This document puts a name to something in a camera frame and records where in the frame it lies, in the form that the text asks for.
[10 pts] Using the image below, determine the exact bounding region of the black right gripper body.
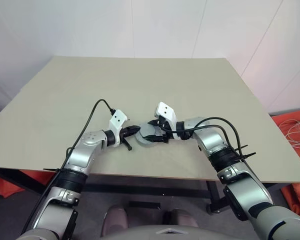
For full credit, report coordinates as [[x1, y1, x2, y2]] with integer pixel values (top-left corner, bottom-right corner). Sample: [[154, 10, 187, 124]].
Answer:
[[156, 114, 172, 145]]

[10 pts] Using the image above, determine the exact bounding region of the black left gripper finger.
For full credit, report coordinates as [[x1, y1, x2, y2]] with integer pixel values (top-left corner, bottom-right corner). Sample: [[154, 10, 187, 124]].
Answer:
[[121, 136, 134, 153], [125, 125, 142, 137]]

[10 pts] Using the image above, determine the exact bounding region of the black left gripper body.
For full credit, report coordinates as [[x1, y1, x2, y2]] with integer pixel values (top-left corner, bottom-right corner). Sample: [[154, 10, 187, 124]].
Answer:
[[119, 126, 129, 144]]

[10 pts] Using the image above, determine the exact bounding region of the round grey motor lid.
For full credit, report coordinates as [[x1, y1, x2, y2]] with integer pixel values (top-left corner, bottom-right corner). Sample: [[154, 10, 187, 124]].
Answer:
[[134, 122, 164, 145]]

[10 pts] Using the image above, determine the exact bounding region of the dark maroon rounded shape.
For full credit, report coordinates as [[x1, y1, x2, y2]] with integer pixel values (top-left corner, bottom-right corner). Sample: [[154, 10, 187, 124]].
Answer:
[[100, 204, 130, 237]]

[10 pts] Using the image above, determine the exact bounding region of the grey robot torso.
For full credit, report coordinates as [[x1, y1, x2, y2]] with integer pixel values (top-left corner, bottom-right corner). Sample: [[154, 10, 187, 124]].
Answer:
[[94, 223, 256, 240]]

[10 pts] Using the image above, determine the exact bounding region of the orange fabric cushion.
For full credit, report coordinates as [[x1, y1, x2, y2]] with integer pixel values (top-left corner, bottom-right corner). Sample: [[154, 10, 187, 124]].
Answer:
[[270, 106, 300, 226], [0, 169, 56, 199]]

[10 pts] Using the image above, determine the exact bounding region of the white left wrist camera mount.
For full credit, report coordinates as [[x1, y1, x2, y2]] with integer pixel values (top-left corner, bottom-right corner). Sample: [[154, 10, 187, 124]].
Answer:
[[108, 108, 128, 148]]

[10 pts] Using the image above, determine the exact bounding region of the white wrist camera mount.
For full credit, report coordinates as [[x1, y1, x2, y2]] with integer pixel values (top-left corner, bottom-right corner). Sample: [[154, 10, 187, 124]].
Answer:
[[108, 108, 128, 148], [153, 101, 180, 141]]

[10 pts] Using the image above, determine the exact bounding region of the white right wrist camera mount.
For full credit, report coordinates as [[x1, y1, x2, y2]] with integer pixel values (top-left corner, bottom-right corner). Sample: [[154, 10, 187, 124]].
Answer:
[[153, 101, 180, 141]]

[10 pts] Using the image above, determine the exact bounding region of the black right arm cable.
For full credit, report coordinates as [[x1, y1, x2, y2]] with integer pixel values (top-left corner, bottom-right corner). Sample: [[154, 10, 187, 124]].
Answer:
[[181, 124, 242, 157], [162, 116, 243, 154]]

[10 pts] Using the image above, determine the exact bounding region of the black cable tie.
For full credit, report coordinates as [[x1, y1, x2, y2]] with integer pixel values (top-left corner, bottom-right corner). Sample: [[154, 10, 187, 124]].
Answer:
[[42, 167, 64, 174], [239, 151, 258, 161]]

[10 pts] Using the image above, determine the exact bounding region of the white coiled cable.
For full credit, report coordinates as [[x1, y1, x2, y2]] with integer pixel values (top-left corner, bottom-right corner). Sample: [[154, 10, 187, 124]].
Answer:
[[279, 119, 300, 151]]

